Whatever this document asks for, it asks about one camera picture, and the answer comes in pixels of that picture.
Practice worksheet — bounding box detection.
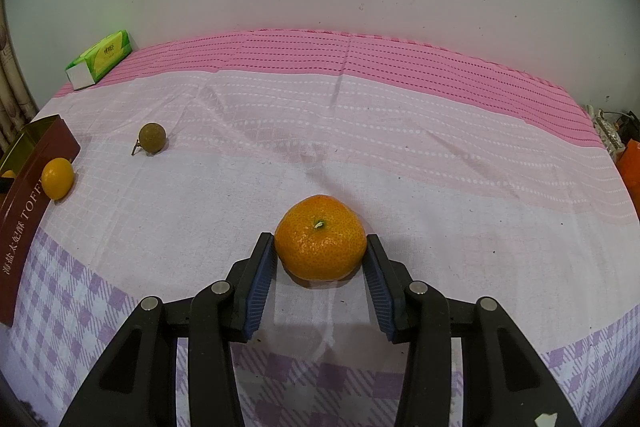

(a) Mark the gold red toffee tin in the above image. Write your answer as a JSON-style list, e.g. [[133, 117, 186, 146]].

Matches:
[[0, 115, 80, 326]]

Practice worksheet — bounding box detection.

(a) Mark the clutter at right edge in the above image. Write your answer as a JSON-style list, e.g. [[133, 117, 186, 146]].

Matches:
[[582, 104, 639, 161]]

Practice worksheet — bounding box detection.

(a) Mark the small orange mandarin behind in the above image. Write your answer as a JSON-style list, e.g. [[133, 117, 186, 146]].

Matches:
[[40, 157, 75, 200]]

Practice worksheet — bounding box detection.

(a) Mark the green longan with stem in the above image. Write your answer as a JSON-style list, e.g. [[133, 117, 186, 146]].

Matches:
[[131, 122, 167, 155]]

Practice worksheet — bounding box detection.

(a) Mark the green white tissue box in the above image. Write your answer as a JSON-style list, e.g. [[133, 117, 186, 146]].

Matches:
[[65, 30, 132, 91]]

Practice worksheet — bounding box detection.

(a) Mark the pink purple checked tablecloth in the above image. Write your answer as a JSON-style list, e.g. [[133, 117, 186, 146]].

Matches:
[[1, 30, 639, 426]]

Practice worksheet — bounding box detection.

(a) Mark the large orange mandarin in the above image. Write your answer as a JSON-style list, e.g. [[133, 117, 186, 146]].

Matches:
[[274, 195, 367, 282]]

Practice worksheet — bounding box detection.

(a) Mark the orange object at right edge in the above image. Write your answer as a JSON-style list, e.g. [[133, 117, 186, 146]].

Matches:
[[616, 148, 640, 216]]

